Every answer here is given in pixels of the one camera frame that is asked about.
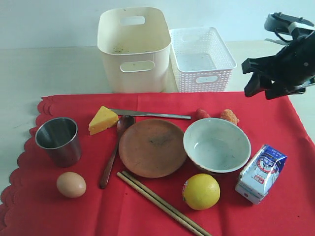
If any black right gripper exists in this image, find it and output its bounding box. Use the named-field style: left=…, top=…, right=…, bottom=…
left=242, top=32, right=315, bottom=100

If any orange fried nugget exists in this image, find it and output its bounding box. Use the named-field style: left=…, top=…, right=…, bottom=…
left=220, top=109, right=239, bottom=125

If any red sausage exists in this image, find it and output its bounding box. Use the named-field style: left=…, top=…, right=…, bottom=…
left=195, top=109, right=211, bottom=119

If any blue white milk carton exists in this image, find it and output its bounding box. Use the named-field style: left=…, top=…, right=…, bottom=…
left=235, top=144, right=287, bottom=204

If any yellow lemon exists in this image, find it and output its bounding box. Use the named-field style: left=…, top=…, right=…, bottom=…
left=182, top=174, right=221, bottom=210

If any white woven plastic basket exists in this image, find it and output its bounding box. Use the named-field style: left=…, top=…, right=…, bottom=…
left=169, top=27, right=237, bottom=92

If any white ceramic bowl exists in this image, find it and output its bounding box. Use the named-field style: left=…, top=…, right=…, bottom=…
left=183, top=118, right=252, bottom=175

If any brown wooden plate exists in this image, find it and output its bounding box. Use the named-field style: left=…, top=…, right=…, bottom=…
left=119, top=118, right=187, bottom=178

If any cream plastic tub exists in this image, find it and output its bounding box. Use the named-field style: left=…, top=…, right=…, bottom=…
left=97, top=7, right=171, bottom=93

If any silver table knife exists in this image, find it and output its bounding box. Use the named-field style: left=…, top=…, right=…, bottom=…
left=110, top=108, right=191, bottom=119

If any dark wooden spoon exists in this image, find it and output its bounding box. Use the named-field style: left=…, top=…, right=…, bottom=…
left=99, top=116, right=135, bottom=189

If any red scalloped table cloth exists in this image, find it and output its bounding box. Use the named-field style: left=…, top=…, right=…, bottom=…
left=0, top=92, right=315, bottom=236

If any upper wooden chopstick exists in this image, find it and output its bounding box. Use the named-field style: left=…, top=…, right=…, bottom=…
left=122, top=171, right=211, bottom=236

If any wooden chopstick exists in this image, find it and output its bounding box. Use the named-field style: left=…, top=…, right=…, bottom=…
left=117, top=172, right=202, bottom=236
left=122, top=171, right=211, bottom=236

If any lower wooden chopstick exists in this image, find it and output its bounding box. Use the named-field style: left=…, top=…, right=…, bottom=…
left=117, top=172, right=202, bottom=236

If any stainless steel cup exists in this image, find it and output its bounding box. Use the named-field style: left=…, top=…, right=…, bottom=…
left=35, top=117, right=82, bottom=168

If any brown egg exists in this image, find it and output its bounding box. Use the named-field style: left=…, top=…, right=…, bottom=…
left=56, top=172, right=87, bottom=198

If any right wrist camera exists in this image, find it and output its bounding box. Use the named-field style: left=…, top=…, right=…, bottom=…
left=264, top=12, right=315, bottom=36

